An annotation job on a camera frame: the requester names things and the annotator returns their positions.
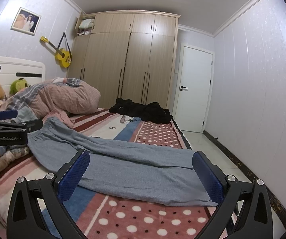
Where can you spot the beige wooden wardrobe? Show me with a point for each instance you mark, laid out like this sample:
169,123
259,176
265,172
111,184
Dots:
128,54

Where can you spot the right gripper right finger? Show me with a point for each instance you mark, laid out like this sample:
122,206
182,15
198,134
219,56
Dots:
255,217

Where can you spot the pink striped patterned bed blanket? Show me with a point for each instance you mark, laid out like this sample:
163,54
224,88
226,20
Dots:
103,216

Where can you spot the grey-blue knit pants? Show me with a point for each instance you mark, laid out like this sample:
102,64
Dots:
118,168

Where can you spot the black clothes pile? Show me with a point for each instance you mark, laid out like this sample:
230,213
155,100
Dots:
152,112

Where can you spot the white room door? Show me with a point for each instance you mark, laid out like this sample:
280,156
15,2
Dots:
192,98

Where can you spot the framed wall photo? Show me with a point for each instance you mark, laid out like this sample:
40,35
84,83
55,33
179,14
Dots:
26,22

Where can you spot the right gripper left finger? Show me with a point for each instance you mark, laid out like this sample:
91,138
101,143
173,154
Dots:
25,219

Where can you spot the yellow ukulele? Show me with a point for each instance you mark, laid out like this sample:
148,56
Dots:
62,55

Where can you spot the pink grey striped duvet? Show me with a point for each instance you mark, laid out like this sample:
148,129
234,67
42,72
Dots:
69,95

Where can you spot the green plush toy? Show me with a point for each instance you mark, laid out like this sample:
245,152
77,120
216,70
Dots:
17,86

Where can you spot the white bed headboard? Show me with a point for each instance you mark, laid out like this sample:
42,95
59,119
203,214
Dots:
13,69

